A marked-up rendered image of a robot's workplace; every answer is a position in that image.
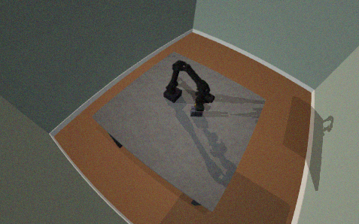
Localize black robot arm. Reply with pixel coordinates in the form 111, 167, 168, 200
166, 60, 215, 104

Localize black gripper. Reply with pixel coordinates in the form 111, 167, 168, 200
196, 91, 205, 111

